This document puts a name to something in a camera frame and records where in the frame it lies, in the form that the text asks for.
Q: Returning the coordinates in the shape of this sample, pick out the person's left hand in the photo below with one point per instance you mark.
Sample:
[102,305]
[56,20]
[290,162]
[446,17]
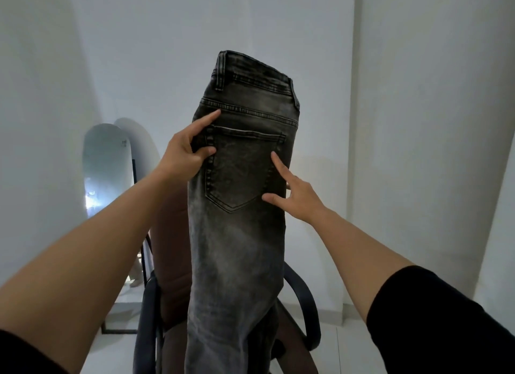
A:
[177,160]

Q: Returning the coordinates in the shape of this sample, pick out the person's right hand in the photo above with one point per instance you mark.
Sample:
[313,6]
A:
[303,200]

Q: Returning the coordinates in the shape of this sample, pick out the person's right thumb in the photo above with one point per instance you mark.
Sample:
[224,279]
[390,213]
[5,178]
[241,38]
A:
[275,199]

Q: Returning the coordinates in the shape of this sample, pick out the person's left thumb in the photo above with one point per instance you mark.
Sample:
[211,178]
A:
[204,152]

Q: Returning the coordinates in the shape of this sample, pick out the grey washed denim jeans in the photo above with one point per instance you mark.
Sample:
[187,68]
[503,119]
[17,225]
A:
[237,241]

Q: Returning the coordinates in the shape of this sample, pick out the person's left forearm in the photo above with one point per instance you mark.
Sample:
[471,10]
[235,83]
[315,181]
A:
[88,257]

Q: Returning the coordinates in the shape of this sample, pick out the person's right forearm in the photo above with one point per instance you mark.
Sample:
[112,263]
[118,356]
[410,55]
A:
[354,257]

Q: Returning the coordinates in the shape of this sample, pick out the brown office chair black armrests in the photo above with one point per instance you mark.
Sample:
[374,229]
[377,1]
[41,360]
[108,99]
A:
[173,241]

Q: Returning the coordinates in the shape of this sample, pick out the arched standing mirror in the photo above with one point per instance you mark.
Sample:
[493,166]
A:
[106,164]

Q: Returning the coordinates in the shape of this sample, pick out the person's black right sleeve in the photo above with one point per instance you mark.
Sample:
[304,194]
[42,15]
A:
[434,325]

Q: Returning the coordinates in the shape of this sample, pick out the person's black sleeve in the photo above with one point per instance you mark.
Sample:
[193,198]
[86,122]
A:
[434,325]
[24,355]

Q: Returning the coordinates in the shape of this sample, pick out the person's black left sleeve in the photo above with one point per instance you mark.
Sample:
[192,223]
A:
[24,355]

